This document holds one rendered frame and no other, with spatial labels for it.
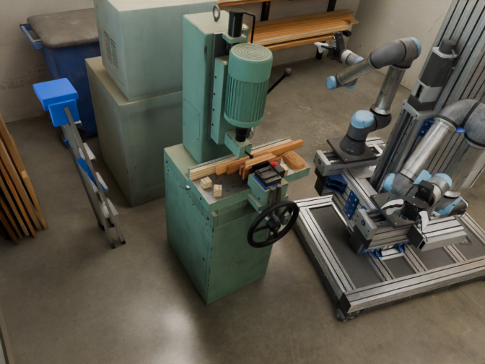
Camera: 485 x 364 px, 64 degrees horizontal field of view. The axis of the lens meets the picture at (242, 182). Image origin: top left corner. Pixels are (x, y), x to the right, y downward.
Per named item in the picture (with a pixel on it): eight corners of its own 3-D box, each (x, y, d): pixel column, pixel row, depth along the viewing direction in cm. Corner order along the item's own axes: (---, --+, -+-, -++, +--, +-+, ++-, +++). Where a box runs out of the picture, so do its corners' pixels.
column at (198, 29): (199, 167, 207) (204, 33, 159) (180, 144, 220) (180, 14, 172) (234, 156, 217) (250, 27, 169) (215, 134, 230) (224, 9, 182)
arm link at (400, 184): (452, 84, 156) (379, 184, 161) (479, 96, 150) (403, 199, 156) (452, 95, 166) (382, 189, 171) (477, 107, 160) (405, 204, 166)
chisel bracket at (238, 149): (237, 162, 185) (239, 147, 179) (223, 145, 193) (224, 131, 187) (250, 157, 188) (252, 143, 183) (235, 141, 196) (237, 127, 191)
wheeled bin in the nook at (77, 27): (64, 155, 322) (34, 41, 256) (44, 122, 352) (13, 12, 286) (137, 134, 353) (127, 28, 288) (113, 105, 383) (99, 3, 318)
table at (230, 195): (218, 227, 172) (219, 219, 168) (187, 185, 190) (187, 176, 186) (320, 186, 200) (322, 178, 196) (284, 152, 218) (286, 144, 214)
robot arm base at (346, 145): (356, 139, 239) (361, 125, 233) (369, 154, 229) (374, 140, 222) (335, 141, 235) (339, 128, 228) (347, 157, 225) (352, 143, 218)
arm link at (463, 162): (425, 193, 192) (482, 97, 155) (453, 211, 185) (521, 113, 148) (413, 204, 185) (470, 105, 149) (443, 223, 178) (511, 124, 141)
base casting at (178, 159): (211, 230, 188) (213, 217, 182) (162, 160, 222) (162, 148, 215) (285, 200, 208) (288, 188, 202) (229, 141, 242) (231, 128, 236)
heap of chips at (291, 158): (295, 171, 197) (296, 165, 195) (278, 155, 206) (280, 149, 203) (308, 166, 201) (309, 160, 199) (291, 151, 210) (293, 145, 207)
